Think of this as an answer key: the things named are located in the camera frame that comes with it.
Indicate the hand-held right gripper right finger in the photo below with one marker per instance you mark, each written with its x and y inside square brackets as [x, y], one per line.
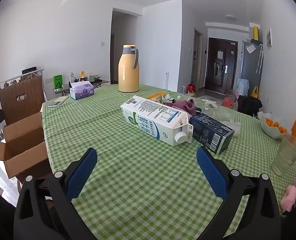
[211, 175]

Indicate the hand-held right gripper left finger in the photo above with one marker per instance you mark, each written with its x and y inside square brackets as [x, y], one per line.
[81, 175]

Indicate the clear plastic container with label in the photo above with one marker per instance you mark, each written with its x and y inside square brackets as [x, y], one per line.
[213, 110]

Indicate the white milk carton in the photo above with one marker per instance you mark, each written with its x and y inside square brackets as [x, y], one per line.
[150, 115]

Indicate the dark blue carton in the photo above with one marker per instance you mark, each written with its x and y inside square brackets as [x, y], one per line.
[208, 130]

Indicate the open cardboard box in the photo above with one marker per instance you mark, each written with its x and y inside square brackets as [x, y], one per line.
[32, 165]

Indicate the white plastic bag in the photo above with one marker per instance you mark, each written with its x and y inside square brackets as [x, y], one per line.
[235, 127]

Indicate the green checked tablecloth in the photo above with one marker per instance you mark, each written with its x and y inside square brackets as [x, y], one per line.
[138, 180]

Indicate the pale scalloped bowl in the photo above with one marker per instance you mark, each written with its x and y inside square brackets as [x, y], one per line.
[270, 132]

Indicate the purple cloth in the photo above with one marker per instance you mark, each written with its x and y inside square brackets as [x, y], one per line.
[185, 106]

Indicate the red bag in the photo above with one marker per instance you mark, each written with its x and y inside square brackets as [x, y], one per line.
[228, 102]

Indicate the pale green ribbed glass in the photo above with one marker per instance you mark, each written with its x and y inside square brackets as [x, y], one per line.
[285, 155]

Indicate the black bag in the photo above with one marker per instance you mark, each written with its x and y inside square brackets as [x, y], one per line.
[249, 105]

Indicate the pile of oranges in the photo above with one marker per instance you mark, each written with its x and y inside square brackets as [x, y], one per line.
[273, 124]

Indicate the pink fluffy cloth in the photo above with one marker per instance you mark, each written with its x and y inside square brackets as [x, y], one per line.
[289, 197]

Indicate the purple tissue box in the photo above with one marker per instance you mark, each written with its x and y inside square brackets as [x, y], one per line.
[81, 91]

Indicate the red toy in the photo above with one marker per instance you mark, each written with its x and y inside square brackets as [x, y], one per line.
[191, 88]

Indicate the pastel patterned bag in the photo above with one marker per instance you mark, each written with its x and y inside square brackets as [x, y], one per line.
[241, 87]

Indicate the yellow bag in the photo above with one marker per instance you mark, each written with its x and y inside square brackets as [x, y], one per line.
[255, 93]

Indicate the low side table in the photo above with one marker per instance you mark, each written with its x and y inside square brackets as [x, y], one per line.
[97, 82]

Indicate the green paper bag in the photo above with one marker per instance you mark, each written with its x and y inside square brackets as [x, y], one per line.
[58, 82]

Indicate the orange snack packet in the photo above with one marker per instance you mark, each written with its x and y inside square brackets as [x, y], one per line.
[156, 96]

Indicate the dark entrance door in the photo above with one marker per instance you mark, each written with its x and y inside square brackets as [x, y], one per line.
[220, 67]

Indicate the yellow thermos jug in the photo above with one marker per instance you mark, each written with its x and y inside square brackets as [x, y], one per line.
[128, 75]

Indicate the grey fridge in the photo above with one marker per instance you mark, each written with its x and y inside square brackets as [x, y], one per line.
[250, 70]

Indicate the white umbrella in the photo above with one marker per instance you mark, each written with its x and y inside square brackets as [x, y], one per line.
[260, 57]

